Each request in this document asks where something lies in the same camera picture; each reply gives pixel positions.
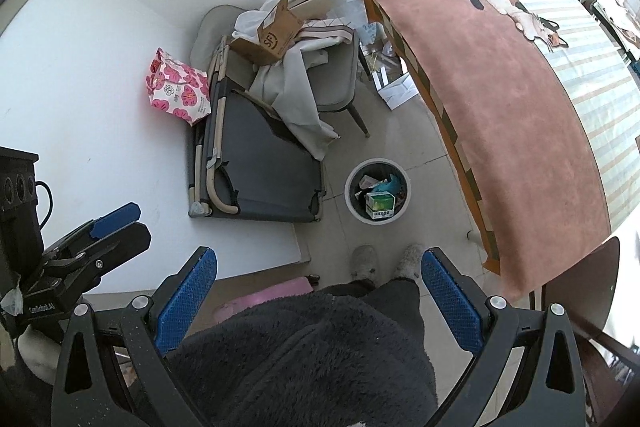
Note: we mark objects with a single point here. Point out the brown cardboard box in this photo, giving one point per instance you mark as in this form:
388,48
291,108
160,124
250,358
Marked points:
280,37

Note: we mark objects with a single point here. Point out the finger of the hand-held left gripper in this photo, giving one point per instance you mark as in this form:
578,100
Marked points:
115,214
125,244

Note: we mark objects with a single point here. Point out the person's right leg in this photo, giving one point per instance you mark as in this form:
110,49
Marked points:
400,302

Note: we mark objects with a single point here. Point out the dark fleece jacket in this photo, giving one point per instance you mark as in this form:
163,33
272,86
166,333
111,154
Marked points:
300,357

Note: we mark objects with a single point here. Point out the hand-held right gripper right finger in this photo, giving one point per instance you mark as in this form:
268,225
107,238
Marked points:
450,302

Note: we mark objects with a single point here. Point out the pink floral bag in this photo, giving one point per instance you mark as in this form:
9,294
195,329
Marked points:
177,89

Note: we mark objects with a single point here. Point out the clear plastic bag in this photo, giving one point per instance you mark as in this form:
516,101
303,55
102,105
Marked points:
371,36

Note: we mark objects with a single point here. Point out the pink table mat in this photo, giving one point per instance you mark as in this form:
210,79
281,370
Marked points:
500,107

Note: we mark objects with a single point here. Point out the beige cloth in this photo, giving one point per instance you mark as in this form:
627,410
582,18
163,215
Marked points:
295,107

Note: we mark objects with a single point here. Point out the white round trash bin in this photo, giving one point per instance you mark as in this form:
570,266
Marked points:
377,221

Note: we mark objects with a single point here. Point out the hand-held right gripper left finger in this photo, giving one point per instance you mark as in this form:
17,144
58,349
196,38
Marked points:
187,302

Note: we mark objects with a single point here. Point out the black bin liner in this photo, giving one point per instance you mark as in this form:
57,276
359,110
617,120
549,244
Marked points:
357,207

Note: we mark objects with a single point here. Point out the grey folding bed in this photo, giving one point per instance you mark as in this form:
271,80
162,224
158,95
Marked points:
265,177

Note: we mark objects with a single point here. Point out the striped table cover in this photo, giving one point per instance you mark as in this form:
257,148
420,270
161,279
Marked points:
590,72

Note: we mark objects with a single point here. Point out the grey upholstered chair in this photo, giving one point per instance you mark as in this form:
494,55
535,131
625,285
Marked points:
335,82

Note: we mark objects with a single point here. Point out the green carton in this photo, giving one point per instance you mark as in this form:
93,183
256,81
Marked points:
380,206

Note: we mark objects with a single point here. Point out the pink stool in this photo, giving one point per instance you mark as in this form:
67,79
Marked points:
270,294

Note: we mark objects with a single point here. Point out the white paper sheet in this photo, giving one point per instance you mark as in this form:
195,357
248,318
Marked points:
397,91

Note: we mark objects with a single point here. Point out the teal plastic wrapper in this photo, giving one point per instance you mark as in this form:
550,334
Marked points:
390,183

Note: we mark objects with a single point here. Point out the grey fluffy slipper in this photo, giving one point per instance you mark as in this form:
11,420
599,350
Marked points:
364,262
410,259

